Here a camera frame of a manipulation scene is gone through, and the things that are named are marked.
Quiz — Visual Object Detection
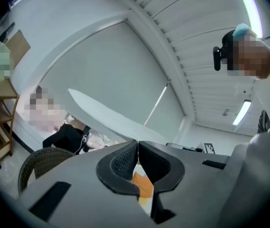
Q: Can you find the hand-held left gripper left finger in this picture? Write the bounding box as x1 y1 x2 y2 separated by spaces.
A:
96 141 141 196

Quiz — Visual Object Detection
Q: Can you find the short ceiling light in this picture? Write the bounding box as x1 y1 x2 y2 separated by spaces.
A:
232 100 252 126

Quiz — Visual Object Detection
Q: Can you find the black wall bar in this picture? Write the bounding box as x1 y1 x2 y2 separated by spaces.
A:
0 21 16 40

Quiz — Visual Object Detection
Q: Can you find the black head-worn camera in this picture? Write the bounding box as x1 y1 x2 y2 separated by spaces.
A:
213 46 223 72

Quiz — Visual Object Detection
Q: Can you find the orange fabric item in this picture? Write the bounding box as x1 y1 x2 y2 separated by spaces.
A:
131 171 154 199

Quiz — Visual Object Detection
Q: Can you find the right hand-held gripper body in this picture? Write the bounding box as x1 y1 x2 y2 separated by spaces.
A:
195 142 217 155

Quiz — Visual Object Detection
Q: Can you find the brown cardboard board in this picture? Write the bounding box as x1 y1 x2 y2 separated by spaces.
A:
5 29 31 66

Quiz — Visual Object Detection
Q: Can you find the grey wicker chair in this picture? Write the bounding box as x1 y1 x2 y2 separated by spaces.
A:
18 147 76 196

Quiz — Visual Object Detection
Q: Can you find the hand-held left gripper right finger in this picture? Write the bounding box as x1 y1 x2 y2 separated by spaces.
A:
139 141 185 224

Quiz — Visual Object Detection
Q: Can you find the person's grey shirt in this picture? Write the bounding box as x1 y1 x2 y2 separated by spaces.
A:
257 109 270 134

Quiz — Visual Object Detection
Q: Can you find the long ceiling light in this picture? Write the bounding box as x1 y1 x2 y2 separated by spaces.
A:
234 0 264 39

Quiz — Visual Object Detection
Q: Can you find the white blind pull rod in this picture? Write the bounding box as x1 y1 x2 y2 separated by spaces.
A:
143 79 172 126

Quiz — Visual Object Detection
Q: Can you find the blue hair cover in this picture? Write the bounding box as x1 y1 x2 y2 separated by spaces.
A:
233 23 253 37

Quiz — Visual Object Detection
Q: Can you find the person's head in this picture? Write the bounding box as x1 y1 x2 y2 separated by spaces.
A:
221 24 270 80

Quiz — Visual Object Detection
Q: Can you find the white roller blind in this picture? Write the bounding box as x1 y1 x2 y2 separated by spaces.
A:
38 20 188 147

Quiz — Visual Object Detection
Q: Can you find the white ceiling box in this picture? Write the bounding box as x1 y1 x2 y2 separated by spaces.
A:
235 83 254 97

